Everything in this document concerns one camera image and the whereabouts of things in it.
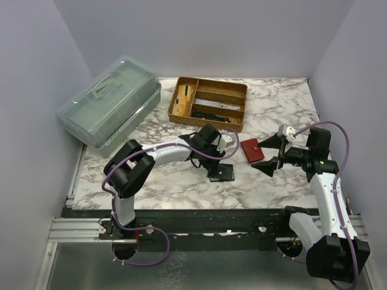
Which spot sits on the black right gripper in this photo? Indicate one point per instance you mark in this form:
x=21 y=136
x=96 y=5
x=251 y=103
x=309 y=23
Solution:
x=280 y=154

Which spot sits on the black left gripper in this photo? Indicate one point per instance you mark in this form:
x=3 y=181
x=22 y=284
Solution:
x=216 y=170

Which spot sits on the black leather card holder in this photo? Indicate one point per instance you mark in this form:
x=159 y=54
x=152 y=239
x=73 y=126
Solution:
x=223 y=173

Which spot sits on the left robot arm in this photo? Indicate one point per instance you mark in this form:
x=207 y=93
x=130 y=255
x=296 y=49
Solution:
x=129 y=168

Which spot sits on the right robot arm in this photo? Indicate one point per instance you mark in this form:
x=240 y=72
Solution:
x=334 y=250

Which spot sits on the red leather card holder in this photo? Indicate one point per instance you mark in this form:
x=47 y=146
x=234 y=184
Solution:
x=252 y=150

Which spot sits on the black cards in tray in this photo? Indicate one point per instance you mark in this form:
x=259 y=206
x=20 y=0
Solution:
x=209 y=116

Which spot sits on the white cards in tray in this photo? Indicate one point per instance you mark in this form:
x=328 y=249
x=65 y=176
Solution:
x=216 y=104

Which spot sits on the gold cards in tray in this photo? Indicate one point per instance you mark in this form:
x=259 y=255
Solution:
x=182 y=100

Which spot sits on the woven wicker organizer tray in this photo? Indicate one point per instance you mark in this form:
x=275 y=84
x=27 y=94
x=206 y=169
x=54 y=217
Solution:
x=214 y=90

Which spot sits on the green plastic storage box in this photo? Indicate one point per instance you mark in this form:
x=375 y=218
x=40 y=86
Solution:
x=112 y=105

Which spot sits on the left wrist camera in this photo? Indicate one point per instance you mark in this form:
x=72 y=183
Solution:
x=225 y=141

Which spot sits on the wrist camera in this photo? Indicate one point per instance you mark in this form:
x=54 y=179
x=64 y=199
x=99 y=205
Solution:
x=225 y=141
x=286 y=132

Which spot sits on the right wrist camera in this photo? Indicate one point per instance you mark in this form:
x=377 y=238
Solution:
x=286 y=132

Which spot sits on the black mounting base rail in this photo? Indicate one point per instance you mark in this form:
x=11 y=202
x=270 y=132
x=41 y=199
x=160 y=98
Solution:
x=214 y=230

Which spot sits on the aluminium extrusion rail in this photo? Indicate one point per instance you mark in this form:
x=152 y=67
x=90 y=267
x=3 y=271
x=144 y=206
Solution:
x=75 y=230

